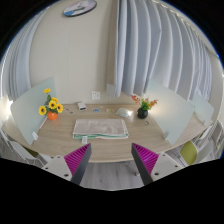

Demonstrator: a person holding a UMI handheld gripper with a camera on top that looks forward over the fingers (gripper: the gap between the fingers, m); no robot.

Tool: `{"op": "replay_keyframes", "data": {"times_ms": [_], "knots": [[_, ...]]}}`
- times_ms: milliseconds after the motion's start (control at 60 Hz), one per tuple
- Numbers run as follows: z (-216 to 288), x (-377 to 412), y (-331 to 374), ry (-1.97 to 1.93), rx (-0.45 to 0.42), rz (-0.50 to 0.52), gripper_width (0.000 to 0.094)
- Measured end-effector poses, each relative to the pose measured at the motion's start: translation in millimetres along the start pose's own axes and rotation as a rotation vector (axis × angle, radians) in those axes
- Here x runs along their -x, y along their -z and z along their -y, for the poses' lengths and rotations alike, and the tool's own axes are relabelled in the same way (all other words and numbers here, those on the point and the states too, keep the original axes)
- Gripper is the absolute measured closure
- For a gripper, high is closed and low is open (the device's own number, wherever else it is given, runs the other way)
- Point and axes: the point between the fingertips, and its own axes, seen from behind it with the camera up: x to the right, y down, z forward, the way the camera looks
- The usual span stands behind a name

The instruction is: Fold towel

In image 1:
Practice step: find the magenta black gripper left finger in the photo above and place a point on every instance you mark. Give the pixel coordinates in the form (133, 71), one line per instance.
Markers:
(72, 166)

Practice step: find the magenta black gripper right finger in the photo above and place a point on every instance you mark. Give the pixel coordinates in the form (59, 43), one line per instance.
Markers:
(153, 166)

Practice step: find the beige folded towel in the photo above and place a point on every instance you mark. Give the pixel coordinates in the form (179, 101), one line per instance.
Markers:
(100, 128)

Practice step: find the yellow-green chair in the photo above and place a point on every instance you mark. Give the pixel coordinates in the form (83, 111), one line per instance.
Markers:
(189, 152)

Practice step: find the right frosted desk divider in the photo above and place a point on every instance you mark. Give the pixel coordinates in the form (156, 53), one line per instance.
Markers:
(172, 113)

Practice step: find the frosted desk divider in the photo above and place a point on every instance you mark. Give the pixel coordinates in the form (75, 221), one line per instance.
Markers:
(172, 113)
(25, 110)

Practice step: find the crumpled pale cloth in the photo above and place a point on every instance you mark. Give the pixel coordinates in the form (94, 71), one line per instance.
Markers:
(123, 112)

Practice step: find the small white box device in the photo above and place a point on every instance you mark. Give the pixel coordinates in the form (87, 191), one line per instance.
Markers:
(81, 106)

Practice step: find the sunflowers in orange vase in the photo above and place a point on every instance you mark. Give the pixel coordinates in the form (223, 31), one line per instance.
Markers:
(51, 108)

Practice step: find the orange flowers in black pot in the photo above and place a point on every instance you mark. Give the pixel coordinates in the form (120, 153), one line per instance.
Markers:
(145, 105)

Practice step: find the white left chair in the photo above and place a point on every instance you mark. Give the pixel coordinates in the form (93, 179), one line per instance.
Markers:
(20, 151)

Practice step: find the left frosted desk divider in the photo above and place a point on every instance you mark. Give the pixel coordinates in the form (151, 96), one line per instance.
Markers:
(25, 110)

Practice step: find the far right frosted divider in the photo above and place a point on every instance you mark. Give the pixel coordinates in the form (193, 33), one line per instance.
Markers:
(202, 109)

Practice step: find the grey left curtain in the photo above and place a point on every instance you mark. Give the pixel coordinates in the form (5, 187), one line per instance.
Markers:
(14, 65)

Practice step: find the grey curtain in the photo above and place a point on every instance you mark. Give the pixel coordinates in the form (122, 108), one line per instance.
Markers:
(155, 43)
(14, 65)

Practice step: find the grey right curtain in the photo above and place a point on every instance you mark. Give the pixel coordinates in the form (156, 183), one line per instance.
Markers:
(155, 43)

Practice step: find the white wall socket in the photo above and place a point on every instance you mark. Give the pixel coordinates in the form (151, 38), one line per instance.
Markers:
(95, 95)

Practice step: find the round wall clock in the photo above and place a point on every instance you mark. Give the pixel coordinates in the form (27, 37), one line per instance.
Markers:
(79, 8)

